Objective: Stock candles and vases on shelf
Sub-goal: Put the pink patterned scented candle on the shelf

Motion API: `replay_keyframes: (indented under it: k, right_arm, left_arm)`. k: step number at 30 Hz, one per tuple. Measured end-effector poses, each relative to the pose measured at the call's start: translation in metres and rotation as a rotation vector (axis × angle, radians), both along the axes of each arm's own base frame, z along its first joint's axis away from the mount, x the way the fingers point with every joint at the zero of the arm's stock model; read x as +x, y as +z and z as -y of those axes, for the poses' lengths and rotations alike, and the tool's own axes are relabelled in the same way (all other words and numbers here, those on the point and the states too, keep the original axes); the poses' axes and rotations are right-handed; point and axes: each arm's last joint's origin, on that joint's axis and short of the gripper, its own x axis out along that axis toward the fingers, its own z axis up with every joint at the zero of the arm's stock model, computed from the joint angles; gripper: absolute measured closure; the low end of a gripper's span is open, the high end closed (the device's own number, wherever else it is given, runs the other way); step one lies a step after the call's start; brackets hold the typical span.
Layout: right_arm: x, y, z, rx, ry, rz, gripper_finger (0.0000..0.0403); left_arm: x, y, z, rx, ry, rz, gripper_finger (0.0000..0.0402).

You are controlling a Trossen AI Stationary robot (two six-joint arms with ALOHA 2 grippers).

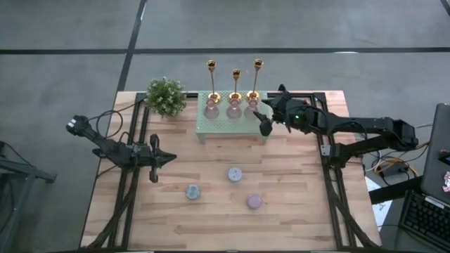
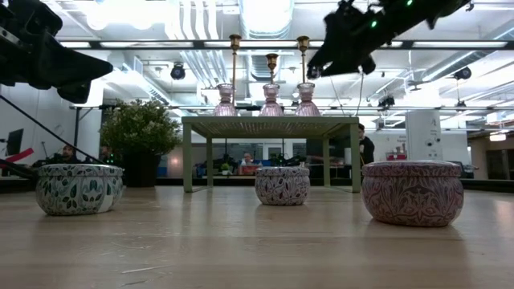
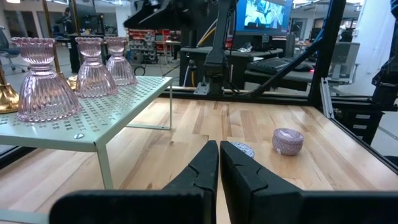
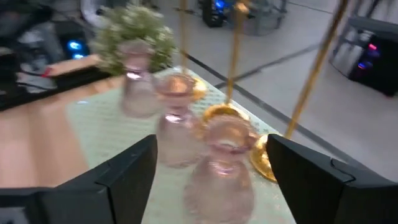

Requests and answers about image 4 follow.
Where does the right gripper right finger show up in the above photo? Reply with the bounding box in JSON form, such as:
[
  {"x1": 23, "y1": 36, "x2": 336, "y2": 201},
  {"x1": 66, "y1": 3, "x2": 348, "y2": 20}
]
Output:
[{"x1": 266, "y1": 133, "x2": 398, "y2": 224}]

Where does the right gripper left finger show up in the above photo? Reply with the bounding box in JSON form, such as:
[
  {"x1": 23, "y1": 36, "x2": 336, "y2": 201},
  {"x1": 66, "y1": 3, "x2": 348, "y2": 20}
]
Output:
[{"x1": 39, "y1": 134, "x2": 159, "y2": 224}]

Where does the pink ribbed glass vase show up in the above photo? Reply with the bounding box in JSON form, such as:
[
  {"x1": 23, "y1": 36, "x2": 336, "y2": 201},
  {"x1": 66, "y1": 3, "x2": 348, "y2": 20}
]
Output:
[
  {"x1": 154, "y1": 73, "x2": 206, "y2": 169},
  {"x1": 119, "y1": 40, "x2": 162, "y2": 119},
  {"x1": 183, "y1": 114, "x2": 259, "y2": 224}
]

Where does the green metal shelf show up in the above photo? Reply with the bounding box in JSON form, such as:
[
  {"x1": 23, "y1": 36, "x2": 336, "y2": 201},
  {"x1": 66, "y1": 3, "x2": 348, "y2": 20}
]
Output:
[{"x1": 65, "y1": 67, "x2": 296, "y2": 224}]

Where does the black computer tower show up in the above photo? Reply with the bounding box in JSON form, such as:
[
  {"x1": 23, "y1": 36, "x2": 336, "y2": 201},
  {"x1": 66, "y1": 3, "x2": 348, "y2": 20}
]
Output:
[
  {"x1": 54, "y1": 21, "x2": 91, "y2": 60},
  {"x1": 329, "y1": 17, "x2": 398, "y2": 96}
]

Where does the green potted plant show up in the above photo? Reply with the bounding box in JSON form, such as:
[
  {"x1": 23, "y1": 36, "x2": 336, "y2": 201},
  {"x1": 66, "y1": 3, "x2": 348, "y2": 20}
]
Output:
[{"x1": 90, "y1": 2, "x2": 178, "y2": 77}]

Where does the black table edge rail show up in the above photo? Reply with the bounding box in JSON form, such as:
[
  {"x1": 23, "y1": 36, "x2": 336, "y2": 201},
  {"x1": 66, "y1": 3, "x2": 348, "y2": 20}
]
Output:
[{"x1": 0, "y1": 67, "x2": 109, "y2": 111}]

